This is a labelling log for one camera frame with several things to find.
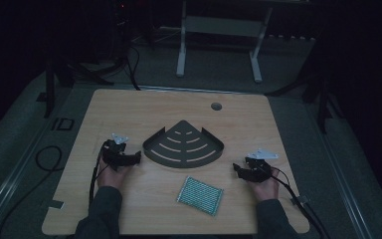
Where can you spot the person's left hand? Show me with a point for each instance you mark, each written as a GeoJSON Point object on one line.
{"type": "Point", "coordinates": [112, 177]}

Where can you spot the person's right hand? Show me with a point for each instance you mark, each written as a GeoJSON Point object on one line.
{"type": "Point", "coordinates": [268, 190]}

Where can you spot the white metal stand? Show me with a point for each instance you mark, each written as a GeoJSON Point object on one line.
{"type": "Point", "coordinates": [221, 26]}

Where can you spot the green scouring pad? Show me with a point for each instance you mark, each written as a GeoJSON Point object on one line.
{"type": "Point", "coordinates": [200, 195]}

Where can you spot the black tripod stand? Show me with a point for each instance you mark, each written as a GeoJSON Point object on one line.
{"type": "Point", "coordinates": [66, 74]}
{"type": "Point", "coordinates": [321, 96]}

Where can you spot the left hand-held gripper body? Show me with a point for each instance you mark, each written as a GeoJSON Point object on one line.
{"type": "Point", "coordinates": [112, 153]}

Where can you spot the black metal corner shelf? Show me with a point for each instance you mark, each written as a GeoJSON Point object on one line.
{"type": "Point", "coordinates": [182, 149]}

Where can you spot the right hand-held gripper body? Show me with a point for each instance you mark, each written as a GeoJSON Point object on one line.
{"type": "Point", "coordinates": [260, 166]}

